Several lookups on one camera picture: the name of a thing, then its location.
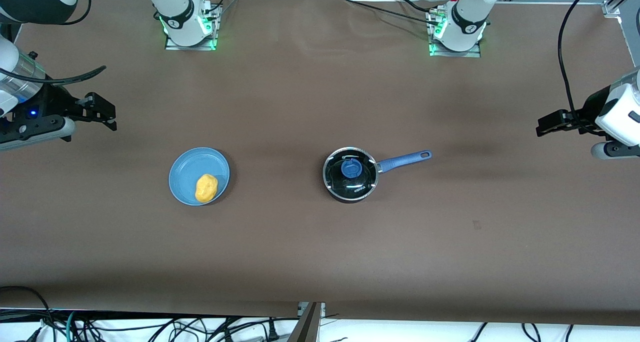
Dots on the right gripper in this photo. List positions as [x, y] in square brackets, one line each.
[54, 102]

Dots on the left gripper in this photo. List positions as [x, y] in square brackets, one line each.
[590, 108]

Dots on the yellow potato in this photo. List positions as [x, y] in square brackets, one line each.
[206, 188]

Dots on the glass lid with blue knob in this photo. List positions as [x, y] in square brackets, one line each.
[352, 169]

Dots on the blue round plate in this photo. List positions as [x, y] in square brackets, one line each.
[187, 174]

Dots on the brown table cover sheet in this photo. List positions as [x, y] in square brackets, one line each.
[300, 107]

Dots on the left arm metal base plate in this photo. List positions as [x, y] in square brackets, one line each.
[470, 53]

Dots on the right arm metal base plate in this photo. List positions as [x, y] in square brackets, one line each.
[200, 46]

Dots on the aluminium frame profile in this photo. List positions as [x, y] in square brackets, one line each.
[612, 7]

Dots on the metal camera stand post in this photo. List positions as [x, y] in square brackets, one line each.
[306, 327]

